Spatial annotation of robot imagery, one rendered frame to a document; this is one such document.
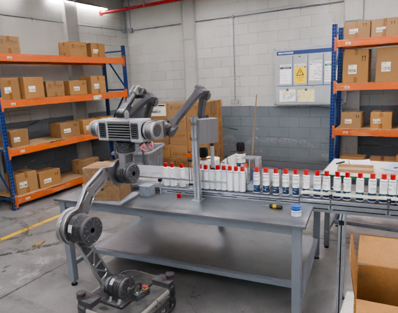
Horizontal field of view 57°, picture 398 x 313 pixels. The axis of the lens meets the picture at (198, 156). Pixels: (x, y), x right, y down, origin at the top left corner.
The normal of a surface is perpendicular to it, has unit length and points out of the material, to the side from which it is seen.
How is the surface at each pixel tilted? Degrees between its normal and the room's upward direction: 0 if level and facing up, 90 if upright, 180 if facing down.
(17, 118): 90
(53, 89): 90
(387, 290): 89
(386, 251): 37
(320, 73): 90
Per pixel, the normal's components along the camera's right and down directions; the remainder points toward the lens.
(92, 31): 0.87, 0.06
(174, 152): -0.43, 0.20
